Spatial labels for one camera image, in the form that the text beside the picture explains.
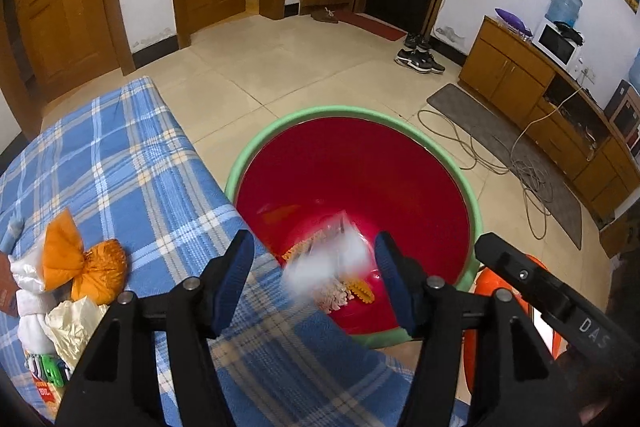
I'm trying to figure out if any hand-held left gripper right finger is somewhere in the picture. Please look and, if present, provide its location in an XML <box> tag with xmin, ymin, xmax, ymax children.
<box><xmin>374</xmin><ymin>231</ymin><xmax>576</xmax><ymax>427</ymax></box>

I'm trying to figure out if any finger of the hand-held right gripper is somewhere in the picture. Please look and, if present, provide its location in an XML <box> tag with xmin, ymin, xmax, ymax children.
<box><xmin>474</xmin><ymin>232</ymin><xmax>576</xmax><ymax>317</ymax></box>

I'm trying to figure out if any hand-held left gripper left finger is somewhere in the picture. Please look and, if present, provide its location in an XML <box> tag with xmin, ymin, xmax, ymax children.
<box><xmin>54</xmin><ymin>229</ymin><xmax>256</xmax><ymax>427</ymax></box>

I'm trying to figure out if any clear plastic wrapper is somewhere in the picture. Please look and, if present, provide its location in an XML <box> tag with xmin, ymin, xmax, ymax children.
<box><xmin>282</xmin><ymin>209</ymin><xmax>373</xmax><ymax>303</ymax></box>

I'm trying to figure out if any red basin with green rim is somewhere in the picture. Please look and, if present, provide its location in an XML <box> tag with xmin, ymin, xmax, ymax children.
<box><xmin>224</xmin><ymin>105</ymin><xmax>482</xmax><ymax>349</ymax></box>

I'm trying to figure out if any orange plastic bag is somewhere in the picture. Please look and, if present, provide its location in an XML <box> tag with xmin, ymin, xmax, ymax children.
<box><xmin>41</xmin><ymin>211</ymin><xmax>128</xmax><ymax>305</ymax></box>

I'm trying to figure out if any orange plastic stool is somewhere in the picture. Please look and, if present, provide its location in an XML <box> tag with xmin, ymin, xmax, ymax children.
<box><xmin>462</xmin><ymin>254</ymin><xmax>566</xmax><ymax>395</ymax></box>

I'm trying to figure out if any yellow patterned wrapper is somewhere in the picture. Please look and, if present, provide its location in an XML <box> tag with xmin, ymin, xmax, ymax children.
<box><xmin>280</xmin><ymin>237</ymin><xmax>375</xmax><ymax>314</ymax></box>

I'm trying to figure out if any grey floor mat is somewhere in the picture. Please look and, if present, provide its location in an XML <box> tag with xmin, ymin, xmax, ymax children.
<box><xmin>426</xmin><ymin>83</ymin><xmax>585</xmax><ymax>250</ymax></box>

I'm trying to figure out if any blue plaid blanket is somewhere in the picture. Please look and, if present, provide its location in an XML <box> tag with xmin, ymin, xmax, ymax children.
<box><xmin>0</xmin><ymin>76</ymin><xmax>466</xmax><ymax>427</ymax></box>

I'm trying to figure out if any cream plastic bag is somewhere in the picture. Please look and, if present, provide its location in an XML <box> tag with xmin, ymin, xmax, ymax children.
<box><xmin>45</xmin><ymin>298</ymin><xmax>108</xmax><ymax>370</ymax></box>

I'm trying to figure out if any dark brown speaker box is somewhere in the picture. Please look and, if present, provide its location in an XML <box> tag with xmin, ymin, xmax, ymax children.
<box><xmin>605</xmin><ymin>79</ymin><xmax>640</xmax><ymax>138</ymax></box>

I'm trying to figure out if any wooden sideboard cabinet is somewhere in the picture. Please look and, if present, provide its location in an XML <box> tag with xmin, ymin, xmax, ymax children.
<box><xmin>457</xmin><ymin>16</ymin><xmax>640</xmax><ymax>218</ymax></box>

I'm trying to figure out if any white tissue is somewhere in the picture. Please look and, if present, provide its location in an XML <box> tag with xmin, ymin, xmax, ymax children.
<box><xmin>9</xmin><ymin>252</ymin><xmax>56</xmax><ymax>353</ymax></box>

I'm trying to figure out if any green and red packet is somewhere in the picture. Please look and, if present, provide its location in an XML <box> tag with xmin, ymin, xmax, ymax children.
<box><xmin>24</xmin><ymin>349</ymin><xmax>71</xmax><ymax>408</ymax></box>

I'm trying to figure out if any black white-soled sneaker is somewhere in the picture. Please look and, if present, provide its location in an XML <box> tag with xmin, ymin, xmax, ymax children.
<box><xmin>417</xmin><ymin>52</ymin><xmax>446</xmax><ymax>75</ymax></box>
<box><xmin>395</xmin><ymin>49</ymin><xmax>433</xmax><ymax>72</ymax></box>

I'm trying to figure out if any brown cardboard piece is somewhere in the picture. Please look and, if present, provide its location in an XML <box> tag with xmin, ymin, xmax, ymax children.
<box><xmin>0</xmin><ymin>252</ymin><xmax>21</xmax><ymax>315</ymax></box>

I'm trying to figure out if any white microwave oven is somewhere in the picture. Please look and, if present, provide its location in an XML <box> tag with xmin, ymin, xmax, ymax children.
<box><xmin>531</xmin><ymin>19</ymin><xmax>583</xmax><ymax>68</ymax></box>

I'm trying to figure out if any black cloth item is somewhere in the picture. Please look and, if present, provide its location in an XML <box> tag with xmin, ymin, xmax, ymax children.
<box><xmin>552</xmin><ymin>21</ymin><xmax>586</xmax><ymax>46</ymax></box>

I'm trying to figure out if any purple plastic bag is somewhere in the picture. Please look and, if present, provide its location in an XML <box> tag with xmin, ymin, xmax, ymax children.
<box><xmin>495</xmin><ymin>8</ymin><xmax>532</xmax><ymax>38</ymax></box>

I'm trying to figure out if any red doormat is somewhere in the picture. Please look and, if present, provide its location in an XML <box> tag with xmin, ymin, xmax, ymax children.
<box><xmin>332</xmin><ymin>9</ymin><xmax>408</xmax><ymax>42</ymax></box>

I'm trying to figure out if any beige coiled cable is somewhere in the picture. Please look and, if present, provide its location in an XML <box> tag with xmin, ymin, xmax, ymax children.
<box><xmin>417</xmin><ymin>84</ymin><xmax>588</xmax><ymax>240</ymax></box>

